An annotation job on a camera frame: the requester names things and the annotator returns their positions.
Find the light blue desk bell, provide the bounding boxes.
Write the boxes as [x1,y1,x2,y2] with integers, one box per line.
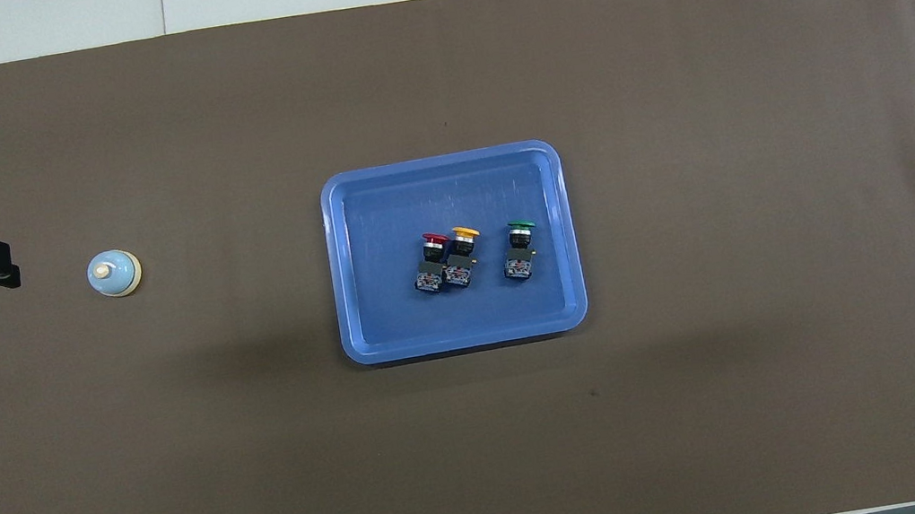
[84,246,146,303]

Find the red push button switch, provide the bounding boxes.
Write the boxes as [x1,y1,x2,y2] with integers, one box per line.
[406,229,457,297]

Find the green push button switch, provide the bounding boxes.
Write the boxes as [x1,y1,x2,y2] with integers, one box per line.
[496,216,545,284]

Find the yellow push button switch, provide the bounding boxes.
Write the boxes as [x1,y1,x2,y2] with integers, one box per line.
[436,222,489,292]

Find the blue plastic tray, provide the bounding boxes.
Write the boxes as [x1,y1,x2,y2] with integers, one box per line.
[315,135,593,370]

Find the brown table mat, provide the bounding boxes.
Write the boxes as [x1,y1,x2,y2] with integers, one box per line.
[0,0,915,514]

